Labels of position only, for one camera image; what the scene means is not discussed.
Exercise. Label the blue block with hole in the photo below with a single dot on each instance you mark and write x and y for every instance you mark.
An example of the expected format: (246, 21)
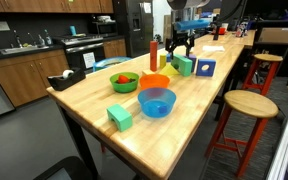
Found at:
(205, 67)

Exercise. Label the black tape dispenser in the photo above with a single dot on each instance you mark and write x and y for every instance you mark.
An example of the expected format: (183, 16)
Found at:
(66, 79)

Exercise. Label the microwave oven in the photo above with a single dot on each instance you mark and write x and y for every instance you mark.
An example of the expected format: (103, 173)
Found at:
(104, 29)

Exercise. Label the yellow triangular block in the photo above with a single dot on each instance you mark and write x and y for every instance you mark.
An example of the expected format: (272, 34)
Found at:
(169, 70)

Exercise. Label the small green arch block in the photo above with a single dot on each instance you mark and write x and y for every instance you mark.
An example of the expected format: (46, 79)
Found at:
(120, 116)

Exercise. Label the blue cube in bowl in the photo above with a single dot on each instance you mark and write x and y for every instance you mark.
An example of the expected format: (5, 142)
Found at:
(162, 109)

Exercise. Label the kitchen sink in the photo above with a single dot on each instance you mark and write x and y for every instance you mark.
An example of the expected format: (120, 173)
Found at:
(23, 49)

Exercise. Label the stainless steel refrigerator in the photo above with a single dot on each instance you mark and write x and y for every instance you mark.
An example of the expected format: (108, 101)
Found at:
(135, 22)

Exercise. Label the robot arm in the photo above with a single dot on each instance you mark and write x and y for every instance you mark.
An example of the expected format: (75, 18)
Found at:
(184, 23)

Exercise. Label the blue plastic bowl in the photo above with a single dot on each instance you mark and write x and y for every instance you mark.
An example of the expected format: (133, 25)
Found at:
(150, 99)

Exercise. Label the black oven stove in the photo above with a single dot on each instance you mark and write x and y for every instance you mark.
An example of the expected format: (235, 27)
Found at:
(82, 51)

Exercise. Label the blue bin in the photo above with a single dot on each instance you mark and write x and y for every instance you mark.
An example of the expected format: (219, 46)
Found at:
(109, 62)

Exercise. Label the far wooden stool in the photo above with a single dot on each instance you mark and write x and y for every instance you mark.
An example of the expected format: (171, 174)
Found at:
(267, 64)

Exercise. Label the small blue block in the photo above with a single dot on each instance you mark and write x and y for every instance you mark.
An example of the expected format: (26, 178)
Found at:
(168, 58)

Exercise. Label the wooden base cabinets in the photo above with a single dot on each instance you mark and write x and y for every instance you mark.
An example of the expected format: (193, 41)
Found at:
(24, 78)

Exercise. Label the near wooden stool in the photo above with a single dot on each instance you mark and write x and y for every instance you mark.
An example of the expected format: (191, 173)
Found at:
(250, 104)

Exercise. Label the orange plastic bowl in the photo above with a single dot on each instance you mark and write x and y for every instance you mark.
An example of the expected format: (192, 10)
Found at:
(154, 80)

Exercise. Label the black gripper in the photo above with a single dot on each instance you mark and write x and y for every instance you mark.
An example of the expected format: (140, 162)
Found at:
(179, 39)

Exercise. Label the red cylinder block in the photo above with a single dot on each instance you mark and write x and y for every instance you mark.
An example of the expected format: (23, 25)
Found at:
(153, 55)

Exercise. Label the purple block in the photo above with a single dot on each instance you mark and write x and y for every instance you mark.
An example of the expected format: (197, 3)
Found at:
(193, 58)

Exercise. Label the red toy fruit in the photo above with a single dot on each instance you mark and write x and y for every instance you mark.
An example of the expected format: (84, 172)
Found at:
(123, 79)

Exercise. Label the green plastic bowl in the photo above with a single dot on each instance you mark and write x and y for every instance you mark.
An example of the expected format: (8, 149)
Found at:
(127, 87)

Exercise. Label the yellow cylinder block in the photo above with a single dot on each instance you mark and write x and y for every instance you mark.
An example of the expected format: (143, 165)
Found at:
(162, 61)

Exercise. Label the large green arch block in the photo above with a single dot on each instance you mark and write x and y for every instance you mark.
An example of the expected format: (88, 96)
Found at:
(182, 64)

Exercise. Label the wooden stool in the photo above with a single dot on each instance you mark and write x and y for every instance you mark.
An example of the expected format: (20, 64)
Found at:
(267, 64)
(250, 104)

